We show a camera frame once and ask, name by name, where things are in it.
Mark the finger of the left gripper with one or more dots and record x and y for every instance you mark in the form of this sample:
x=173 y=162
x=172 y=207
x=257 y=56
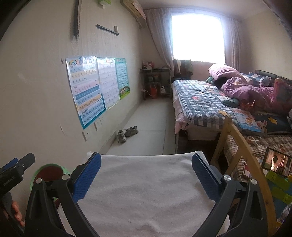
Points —
x=9 y=164

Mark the wall air conditioner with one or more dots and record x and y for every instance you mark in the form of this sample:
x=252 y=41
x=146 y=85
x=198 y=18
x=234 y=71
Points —
x=134 y=8

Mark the left window curtain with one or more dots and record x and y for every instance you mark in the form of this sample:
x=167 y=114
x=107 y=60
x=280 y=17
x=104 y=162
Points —
x=159 y=22

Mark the white chart wall poster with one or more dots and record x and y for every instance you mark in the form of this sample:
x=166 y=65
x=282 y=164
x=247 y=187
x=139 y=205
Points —
x=108 y=81

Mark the green red trash bucket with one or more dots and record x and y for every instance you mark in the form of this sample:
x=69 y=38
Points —
x=49 y=173

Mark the pink pillow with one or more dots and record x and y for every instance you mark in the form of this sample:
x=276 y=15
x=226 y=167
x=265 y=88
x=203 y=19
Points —
x=221 y=70

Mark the grey sneaker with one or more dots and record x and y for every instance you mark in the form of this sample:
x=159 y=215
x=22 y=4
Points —
x=121 y=136
x=131 y=131

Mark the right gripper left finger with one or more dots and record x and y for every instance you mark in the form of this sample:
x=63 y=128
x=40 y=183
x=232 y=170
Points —
x=84 y=175

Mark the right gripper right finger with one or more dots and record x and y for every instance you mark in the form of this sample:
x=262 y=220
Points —
x=208 y=175

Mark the right window curtain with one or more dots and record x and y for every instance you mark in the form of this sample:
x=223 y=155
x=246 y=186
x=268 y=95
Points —
x=232 y=41

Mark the dark metal shelf rack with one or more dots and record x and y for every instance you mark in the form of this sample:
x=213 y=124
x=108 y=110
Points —
x=158 y=77

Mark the bed with plaid quilt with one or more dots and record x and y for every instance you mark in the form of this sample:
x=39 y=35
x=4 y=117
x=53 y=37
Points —
x=199 y=110

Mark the purple blanket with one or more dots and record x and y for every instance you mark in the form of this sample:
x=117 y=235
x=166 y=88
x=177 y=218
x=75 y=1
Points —
x=237 y=87

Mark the right grey sneaker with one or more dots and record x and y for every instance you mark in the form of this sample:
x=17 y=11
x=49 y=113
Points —
x=131 y=131

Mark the red bucket under shelf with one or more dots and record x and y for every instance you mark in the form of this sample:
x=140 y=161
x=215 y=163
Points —
x=153 y=91

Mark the person left hand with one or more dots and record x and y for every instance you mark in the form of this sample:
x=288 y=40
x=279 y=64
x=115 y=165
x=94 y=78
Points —
x=17 y=214

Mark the window curtain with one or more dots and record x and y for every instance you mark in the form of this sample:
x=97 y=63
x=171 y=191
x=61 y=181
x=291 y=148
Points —
x=159 y=22
x=232 y=41

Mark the left grey sneaker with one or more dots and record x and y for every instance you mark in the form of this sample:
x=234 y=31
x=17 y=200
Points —
x=121 y=136

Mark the children book on bed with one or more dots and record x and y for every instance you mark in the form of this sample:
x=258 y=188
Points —
x=246 y=121

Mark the smartphone with video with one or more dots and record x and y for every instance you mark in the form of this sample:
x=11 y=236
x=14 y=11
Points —
x=277 y=162

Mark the green chart wall poster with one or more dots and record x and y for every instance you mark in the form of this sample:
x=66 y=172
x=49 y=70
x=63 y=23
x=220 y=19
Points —
x=122 y=77

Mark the white table cloth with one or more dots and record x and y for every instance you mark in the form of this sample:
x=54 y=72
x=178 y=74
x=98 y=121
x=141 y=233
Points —
x=146 y=196

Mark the blue pinyin wall poster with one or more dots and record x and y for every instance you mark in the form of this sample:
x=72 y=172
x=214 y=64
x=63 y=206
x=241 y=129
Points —
x=83 y=75

